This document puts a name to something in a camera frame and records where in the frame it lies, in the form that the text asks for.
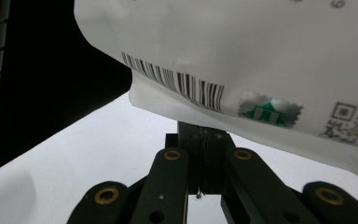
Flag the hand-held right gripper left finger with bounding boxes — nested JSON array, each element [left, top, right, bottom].
[[164, 120, 204, 196]]

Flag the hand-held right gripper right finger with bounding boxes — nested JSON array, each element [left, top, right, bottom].
[[202, 125, 237, 196]]

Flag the white printed stand-up pouch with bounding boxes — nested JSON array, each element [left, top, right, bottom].
[[73, 0, 358, 196]]

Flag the white paper sheet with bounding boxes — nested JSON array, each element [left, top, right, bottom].
[[0, 91, 358, 224]]

